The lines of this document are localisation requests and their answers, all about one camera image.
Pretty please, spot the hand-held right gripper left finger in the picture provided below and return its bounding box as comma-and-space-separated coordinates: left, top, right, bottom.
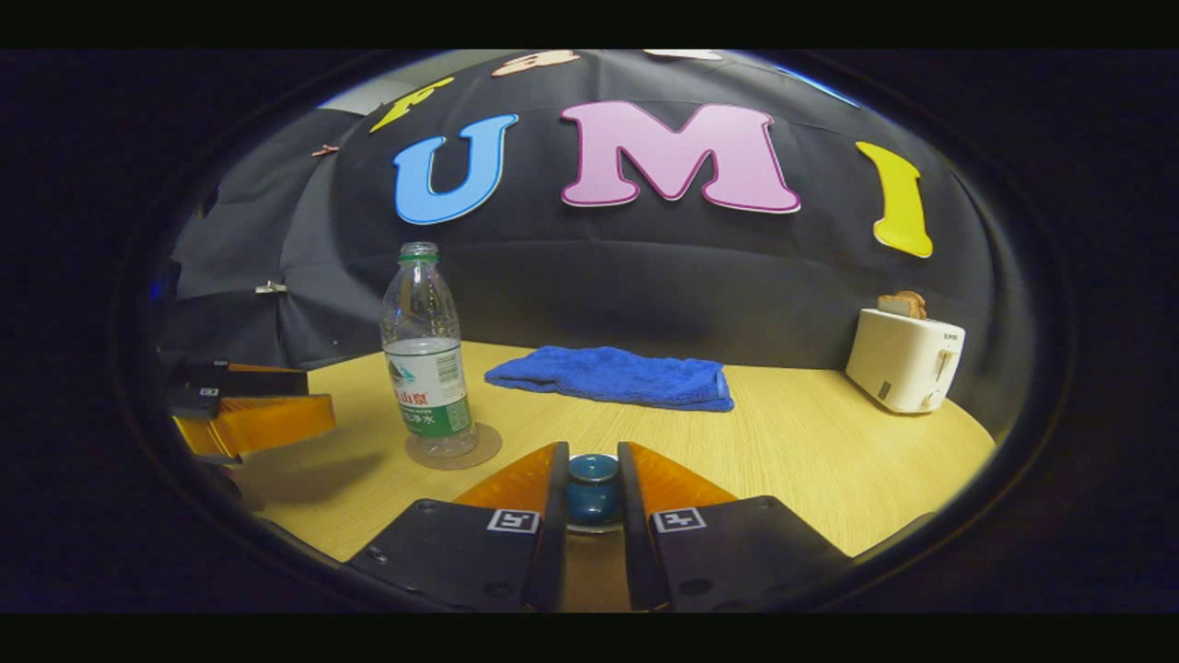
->
345, 440, 572, 613

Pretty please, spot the blue towel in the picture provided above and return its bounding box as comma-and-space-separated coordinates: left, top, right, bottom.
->
484, 345, 736, 413

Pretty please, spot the white toaster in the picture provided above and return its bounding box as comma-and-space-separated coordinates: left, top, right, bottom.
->
845, 308, 967, 414

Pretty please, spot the clear plastic water bottle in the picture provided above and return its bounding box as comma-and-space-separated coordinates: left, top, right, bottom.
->
380, 242, 479, 459

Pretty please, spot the black backdrop cloth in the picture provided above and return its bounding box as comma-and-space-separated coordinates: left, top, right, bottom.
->
161, 51, 1014, 434

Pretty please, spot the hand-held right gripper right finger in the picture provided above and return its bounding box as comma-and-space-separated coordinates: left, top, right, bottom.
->
615, 440, 853, 613

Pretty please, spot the round translucent brown coaster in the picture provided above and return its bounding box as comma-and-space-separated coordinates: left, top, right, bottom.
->
405, 422, 504, 471

